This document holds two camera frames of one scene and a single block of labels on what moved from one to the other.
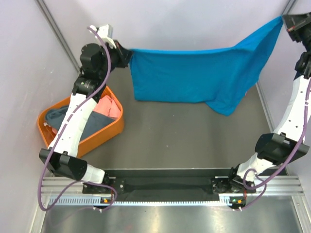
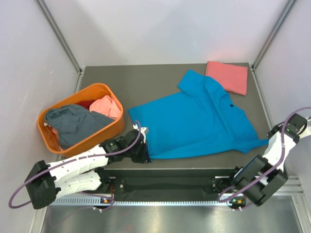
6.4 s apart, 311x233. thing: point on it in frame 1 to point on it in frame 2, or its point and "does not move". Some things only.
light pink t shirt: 107,106 does not move
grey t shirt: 56,116 does not move
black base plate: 168,183 does not move
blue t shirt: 221,78 to 201,119
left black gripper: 123,55 to 144,158
